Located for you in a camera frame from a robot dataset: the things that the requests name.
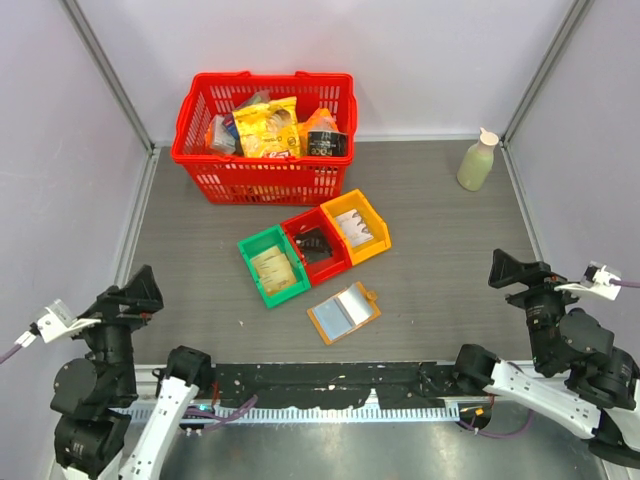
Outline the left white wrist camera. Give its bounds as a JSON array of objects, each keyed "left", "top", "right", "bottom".
[{"left": 27, "top": 299, "right": 101, "bottom": 343}]

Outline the red plastic bin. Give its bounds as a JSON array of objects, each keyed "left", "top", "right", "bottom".
[{"left": 281, "top": 207, "right": 352, "bottom": 287}]

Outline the black face cream jar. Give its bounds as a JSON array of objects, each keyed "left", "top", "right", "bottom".
[{"left": 307, "top": 130, "right": 348, "bottom": 157}]

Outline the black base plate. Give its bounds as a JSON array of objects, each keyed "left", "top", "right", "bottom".
[{"left": 196, "top": 361, "right": 487, "bottom": 410}]

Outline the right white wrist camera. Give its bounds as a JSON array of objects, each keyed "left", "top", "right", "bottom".
[{"left": 554, "top": 262, "right": 622, "bottom": 301}]

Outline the yellow leather card holder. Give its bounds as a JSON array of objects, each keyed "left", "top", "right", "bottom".
[{"left": 307, "top": 281, "right": 381, "bottom": 345}]

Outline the white slotted cable duct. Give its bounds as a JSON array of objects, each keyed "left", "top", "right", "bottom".
[{"left": 116, "top": 402, "right": 460, "bottom": 425}]

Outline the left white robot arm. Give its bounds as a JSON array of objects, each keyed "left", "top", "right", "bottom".
[{"left": 38, "top": 265, "right": 214, "bottom": 479}]

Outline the gold card in green bin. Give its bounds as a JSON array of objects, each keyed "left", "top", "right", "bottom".
[{"left": 250, "top": 245, "right": 296, "bottom": 296}]

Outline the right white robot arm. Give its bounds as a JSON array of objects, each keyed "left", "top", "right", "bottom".
[{"left": 451, "top": 249, "right": 639, "bottom": 469}]

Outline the green plastic bin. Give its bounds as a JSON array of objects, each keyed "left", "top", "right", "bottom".
[{"left": 238, "top": 225, "right": 311, "bottom": 308}]

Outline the yellow snack bag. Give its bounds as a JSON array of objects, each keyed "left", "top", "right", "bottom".
[{"left": 233, "top": 96, "right": 301, "bottom": 158}]

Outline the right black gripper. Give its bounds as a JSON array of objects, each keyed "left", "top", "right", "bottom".
[{"left": 486, "top": 248, "right": 589, "bottom": 367}]

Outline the yellow plastic bin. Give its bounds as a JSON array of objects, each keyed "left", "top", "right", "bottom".
[{"left": 320, "top": 189, "right": 392, "bottom": 265}]

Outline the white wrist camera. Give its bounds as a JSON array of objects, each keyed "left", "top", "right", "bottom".
[
  {"left": 554, "top": 262, "right": 622, "bottom": 301},
  {"left": 27, "top": 299, "right": 101, "bottom": 343}
]

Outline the red plastic shopping basket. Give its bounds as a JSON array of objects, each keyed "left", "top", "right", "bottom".
[{"left": 171, "top": 71, "right": 358, "bottom": 206}]

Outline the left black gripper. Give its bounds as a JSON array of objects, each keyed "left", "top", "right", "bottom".
[{"left": 68, "top": 262, "right": 163, "bottom": 397}]

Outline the green lotion bottle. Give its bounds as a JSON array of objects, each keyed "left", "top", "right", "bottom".
[{"left": 456, "top": 128, "right": 499, "bottom": 192}]

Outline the orange snack packet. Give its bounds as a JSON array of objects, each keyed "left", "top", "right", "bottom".
[{"left": 297, "top": 108, "right": 338, "bottom": 149}]

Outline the grey boxed item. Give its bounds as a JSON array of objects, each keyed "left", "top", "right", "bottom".
[{"left": 205, "top": 115, "right": 237, "bottom": 155}]

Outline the black card in red bin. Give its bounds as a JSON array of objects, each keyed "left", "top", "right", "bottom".
[{"left": 294, "top": 228, "right": 333, "bottom": 264}]

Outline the white card in yellow bin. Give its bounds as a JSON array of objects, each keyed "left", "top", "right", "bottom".
[{"left": 335, "top": 209, "right": 374, "bottom": 248}]

